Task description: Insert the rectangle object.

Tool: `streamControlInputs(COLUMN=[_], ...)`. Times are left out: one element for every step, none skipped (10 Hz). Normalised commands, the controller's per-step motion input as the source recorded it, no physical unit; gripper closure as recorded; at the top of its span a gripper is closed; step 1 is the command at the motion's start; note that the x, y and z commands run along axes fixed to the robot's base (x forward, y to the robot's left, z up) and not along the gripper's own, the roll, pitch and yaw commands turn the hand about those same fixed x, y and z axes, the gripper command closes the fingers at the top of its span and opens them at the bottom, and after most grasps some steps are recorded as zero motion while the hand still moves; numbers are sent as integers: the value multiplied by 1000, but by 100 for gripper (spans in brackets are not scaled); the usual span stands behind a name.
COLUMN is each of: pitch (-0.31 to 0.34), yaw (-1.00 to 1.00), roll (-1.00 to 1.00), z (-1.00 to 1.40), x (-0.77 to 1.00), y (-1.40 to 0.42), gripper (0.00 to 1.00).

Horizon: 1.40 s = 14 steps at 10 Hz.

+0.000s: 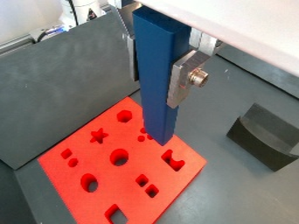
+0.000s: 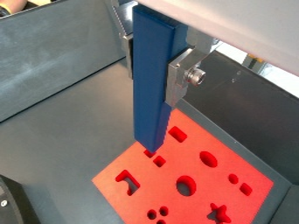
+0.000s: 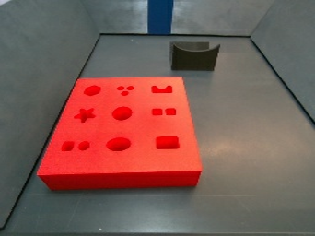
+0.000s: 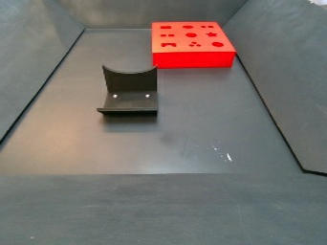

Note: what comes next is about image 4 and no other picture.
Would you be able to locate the red shape sorter box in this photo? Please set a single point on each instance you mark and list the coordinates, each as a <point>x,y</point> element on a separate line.
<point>192,45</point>

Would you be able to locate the black curved holder bracket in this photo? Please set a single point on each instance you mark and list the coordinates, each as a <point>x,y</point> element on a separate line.
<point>132,87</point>

